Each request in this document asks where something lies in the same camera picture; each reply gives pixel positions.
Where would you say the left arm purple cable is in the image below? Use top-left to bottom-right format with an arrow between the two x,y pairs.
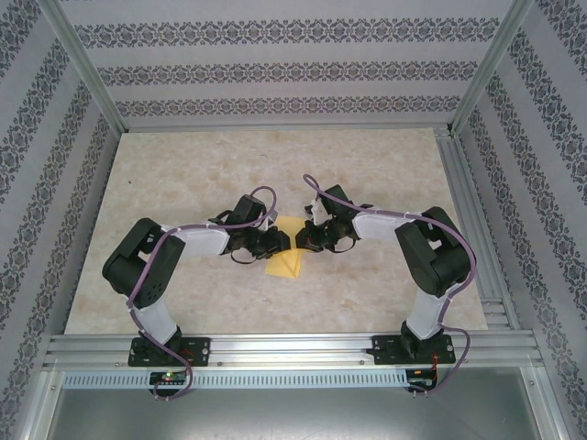
126,185 -> 279,402

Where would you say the gripper thin black cable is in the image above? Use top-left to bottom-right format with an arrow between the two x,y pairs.
327,233 -> 359,253
228,249 -> 260,266

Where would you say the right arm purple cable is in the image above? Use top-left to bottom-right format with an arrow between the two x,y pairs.
302,172 -> 478,398

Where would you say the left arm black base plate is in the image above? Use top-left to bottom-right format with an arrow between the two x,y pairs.
129,336 -> 212,368

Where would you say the left gripper thin black cable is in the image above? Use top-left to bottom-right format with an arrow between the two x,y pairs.
228,249 -> 260,266

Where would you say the right gripper thin black cable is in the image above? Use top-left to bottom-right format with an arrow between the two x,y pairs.
327,233 -> 359,253

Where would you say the grey metal shelf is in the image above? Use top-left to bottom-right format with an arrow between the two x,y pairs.
45,387 -> 559,440

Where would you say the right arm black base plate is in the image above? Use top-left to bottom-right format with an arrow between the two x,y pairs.
371,334 -> 455,367

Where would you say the aluminium frame post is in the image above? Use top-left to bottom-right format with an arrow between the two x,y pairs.
36,0 -> 127,134
449,0 -> 536,134

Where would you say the aluminium side rail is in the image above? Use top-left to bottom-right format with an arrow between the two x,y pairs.
435,127 -> 522,331

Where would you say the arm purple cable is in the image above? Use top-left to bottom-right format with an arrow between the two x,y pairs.
302,172 -> 478,398
126,185 -> 279,402

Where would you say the slotted grey cable duct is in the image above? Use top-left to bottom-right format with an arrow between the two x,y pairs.
61,368 -> 409,389

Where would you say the long aluminium mounting rail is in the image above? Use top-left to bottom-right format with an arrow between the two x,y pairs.
43,333 -> 537,368

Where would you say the yellow paper sheet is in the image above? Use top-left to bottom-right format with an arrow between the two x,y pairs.
264,214 -> 304,280

